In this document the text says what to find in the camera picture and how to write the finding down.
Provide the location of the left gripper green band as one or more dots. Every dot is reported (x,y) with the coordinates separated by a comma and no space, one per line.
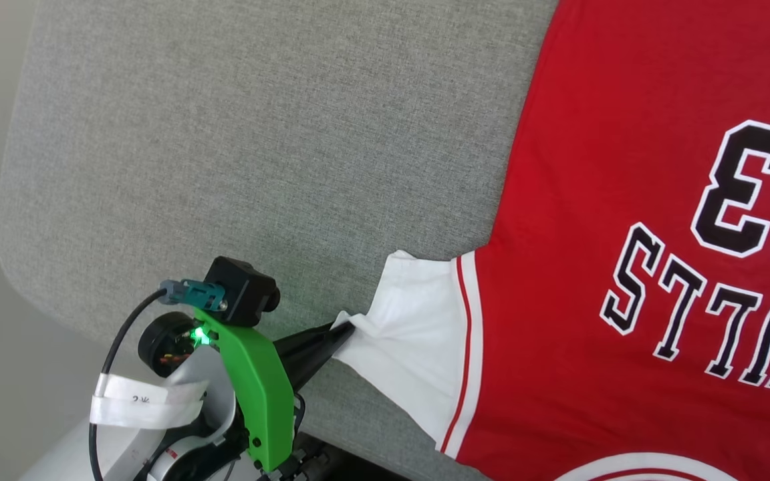
(261,394)

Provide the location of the red white jersey shirt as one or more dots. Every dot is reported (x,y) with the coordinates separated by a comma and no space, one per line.
(592,300)

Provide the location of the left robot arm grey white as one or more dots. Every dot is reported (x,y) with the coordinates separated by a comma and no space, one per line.
(184,441)

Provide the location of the white paper label tag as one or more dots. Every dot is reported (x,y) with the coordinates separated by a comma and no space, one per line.
(144,401)

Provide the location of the grey fabric sofa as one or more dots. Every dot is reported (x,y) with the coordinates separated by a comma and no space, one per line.
(258,133)

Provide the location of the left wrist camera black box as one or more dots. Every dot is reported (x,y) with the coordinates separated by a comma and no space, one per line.
(241,290)

